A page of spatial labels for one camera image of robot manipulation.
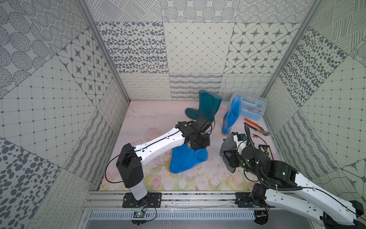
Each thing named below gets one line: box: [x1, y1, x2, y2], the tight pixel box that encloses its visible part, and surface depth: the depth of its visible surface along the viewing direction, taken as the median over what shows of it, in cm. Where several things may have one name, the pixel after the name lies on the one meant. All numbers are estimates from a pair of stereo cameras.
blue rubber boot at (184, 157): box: [167, 143, 209, 174], surface depth 75 cm
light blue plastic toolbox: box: [227, 91, 267, 121], surface depth 106 cm
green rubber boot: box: [184, 89, 223, 123], surface depth 94 cm
